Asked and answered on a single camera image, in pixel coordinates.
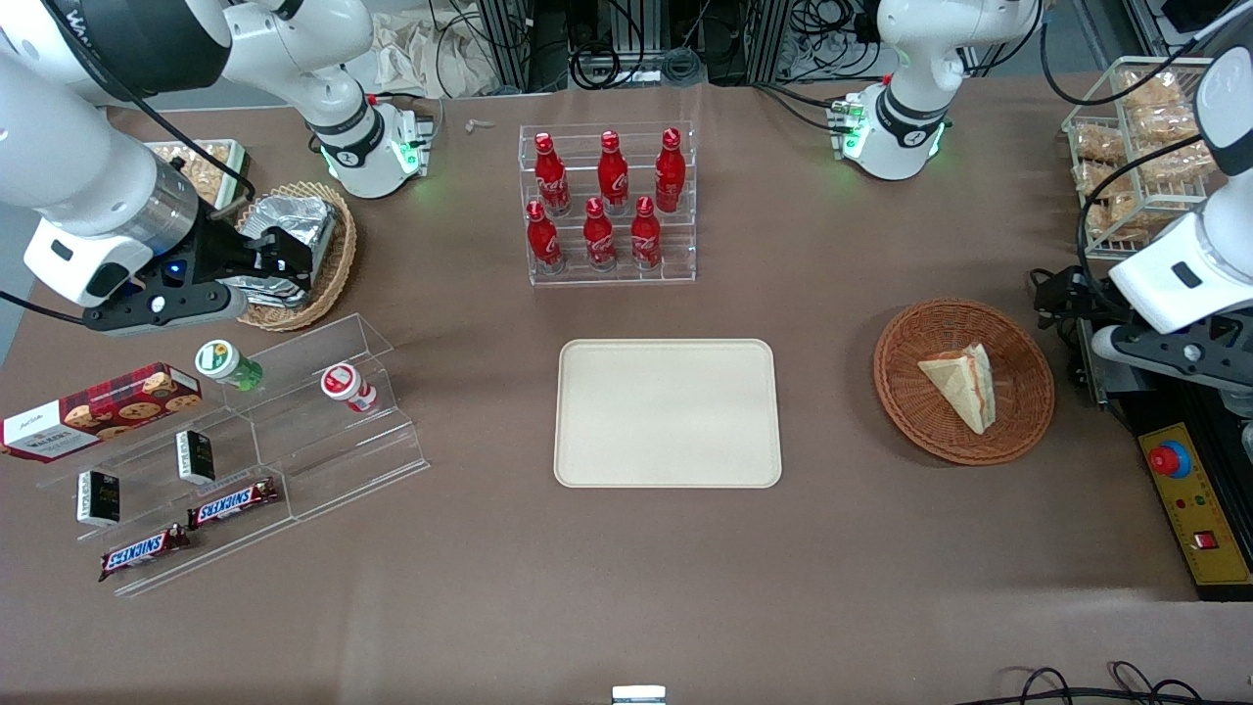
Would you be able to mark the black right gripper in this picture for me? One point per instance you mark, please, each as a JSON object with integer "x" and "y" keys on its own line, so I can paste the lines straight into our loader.
{"x": 221, "y": 251}

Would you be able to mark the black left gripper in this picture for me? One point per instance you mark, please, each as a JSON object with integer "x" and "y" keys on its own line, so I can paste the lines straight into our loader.
{"x": 1089, "y": 305}

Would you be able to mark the triangular sandwich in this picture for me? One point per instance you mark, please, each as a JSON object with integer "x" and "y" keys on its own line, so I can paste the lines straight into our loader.
{"x": 964, "y": 384}

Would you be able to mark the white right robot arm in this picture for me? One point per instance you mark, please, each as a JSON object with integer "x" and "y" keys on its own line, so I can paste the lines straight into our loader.
{"x": 59, "y": 147}

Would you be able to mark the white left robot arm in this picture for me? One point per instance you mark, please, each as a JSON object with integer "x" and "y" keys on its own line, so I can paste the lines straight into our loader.
{"x": 910, "y": 108}

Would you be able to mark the light wicker basket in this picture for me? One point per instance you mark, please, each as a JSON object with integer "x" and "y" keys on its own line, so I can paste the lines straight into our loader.
{"x": 338, "y": 259}

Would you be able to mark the snack filled plastic tray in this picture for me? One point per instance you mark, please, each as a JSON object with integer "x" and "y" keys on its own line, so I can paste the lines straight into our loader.
{"x": 201, "y": 166}

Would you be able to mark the brown wicker basket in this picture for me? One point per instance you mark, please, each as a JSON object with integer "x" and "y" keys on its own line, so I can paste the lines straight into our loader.
{"x": 910, "y": 392}

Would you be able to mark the beige rectangular tray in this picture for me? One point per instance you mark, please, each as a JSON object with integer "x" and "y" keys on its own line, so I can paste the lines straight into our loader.
{"x": 668, "y": 413}

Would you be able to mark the silver foil packs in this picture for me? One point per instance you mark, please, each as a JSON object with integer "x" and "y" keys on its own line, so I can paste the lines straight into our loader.
{"x": 294, "y": 217}

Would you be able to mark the clear bagged pastry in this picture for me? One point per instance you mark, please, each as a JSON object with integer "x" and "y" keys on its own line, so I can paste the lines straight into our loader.
{"x": 1153, "y": 90}
{"x": 1098, "y": 145}
{"x": 1111, "y": 211}
{"x": 1170, "y": 157}

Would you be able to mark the green capped small bottle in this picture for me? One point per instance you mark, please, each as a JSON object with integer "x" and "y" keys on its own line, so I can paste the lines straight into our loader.
{"x": 225, "y": 363}

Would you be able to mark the red capped small bottle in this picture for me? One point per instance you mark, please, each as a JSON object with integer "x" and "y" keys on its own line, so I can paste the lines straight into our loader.
{"x": 346, "y": 386}

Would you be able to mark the clear acrylic step shelf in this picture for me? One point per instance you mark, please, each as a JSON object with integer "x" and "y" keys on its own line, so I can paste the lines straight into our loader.
{"x": 333, "y": 460}

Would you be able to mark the small black carton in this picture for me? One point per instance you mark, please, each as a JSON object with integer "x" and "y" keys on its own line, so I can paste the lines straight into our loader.
{"x": 98, "y": 498}
{"x": 196, "y": 457}

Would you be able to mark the small beige clip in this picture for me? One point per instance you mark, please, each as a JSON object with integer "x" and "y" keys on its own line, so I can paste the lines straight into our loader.
{"x": 479, "y": 124}

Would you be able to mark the red cookie box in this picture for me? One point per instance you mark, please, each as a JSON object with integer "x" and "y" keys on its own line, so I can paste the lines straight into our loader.
{"x": 98, "y": 411}

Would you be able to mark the crumpled beige cloth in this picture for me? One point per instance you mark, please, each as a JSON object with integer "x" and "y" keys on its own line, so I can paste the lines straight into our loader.
{"x": 421, "y": 54}

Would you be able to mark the Snickers chocolate bar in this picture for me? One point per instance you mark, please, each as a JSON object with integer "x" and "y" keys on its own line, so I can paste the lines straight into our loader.
{"x": 233, "y": 503}
{"x": 143, "y": 552}

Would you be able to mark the yellow emergency stop control box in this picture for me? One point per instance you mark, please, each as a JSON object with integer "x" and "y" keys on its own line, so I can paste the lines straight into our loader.
{"x": 1199, "y": 509}

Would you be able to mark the red cola bottle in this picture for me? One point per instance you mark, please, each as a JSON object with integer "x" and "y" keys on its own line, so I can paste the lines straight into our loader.
{"x": 670, "y": 172}
{"x": 542, "y": 240}
{"x": 598, "y": 237}
{"x": 645, "y": 235}
{"x": 613, "y": 174}
{"x": 551, "y": 178}

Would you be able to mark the clear acrylic bottle rack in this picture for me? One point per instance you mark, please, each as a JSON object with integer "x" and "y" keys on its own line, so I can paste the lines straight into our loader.
{"x": 675, "y": 250}

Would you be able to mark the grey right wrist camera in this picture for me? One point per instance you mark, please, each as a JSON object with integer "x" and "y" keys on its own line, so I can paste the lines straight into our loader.
{"x": 162, "y": 307}

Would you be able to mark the aluminium frame post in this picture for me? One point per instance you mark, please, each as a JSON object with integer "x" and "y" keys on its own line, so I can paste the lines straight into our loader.
{"x": 519, "y": 44}

